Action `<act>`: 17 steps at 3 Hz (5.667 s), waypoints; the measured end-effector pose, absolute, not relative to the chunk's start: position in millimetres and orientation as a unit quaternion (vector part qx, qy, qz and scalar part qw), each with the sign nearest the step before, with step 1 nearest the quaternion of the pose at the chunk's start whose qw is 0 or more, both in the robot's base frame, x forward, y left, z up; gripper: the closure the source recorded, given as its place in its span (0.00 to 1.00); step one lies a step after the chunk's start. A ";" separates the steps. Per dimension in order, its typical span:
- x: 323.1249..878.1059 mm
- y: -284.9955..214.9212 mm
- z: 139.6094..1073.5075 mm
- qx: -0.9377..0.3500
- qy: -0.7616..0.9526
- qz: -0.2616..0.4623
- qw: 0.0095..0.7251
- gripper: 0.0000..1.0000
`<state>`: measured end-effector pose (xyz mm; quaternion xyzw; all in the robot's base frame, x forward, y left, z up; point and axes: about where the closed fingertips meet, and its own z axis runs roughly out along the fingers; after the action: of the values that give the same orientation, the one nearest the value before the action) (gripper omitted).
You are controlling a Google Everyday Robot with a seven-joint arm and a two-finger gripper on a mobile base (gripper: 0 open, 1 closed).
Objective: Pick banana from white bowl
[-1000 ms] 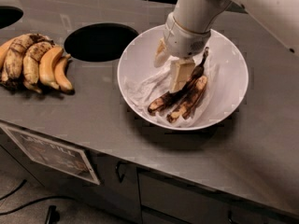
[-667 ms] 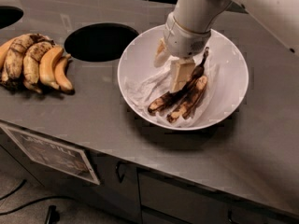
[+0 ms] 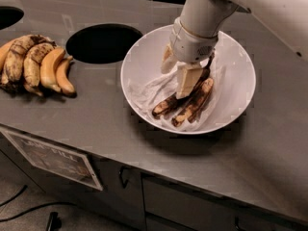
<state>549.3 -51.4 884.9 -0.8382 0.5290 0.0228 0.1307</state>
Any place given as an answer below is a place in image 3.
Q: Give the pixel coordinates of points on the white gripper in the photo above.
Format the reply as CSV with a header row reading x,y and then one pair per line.
x,y
190,45

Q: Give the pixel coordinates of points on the blackened banana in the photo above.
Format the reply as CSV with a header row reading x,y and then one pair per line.
x,y
194,105
171,103

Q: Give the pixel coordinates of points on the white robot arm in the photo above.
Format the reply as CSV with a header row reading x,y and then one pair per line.
x,y
194,34

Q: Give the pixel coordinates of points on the white round bowl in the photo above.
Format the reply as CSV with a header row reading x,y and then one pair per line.
x,y
144,55

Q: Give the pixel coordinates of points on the small yellow banana right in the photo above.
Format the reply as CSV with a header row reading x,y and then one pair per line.
x,y
62,77

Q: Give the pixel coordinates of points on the spotted yellow-brown banana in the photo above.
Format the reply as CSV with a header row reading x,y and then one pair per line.
x,y
31,67

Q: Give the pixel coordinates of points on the spotted brown banana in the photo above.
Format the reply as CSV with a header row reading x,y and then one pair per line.
x,y
13,64

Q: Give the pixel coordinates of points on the yellow banana far left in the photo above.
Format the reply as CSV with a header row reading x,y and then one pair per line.
x,y
4,51

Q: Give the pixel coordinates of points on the white paper liner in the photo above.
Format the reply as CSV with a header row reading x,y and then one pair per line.
x,y
150,92

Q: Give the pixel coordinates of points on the grey drawer front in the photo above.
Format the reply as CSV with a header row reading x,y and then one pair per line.
x,y
180,206

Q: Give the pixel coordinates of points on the framed landfill sign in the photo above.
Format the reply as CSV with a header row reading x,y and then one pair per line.
x,y
61,161

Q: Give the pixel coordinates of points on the black object on floor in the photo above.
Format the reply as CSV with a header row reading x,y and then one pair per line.
x,y
54,223

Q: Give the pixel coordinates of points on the black cabinet handle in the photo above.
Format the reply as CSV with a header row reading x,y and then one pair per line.
x,y
123,176

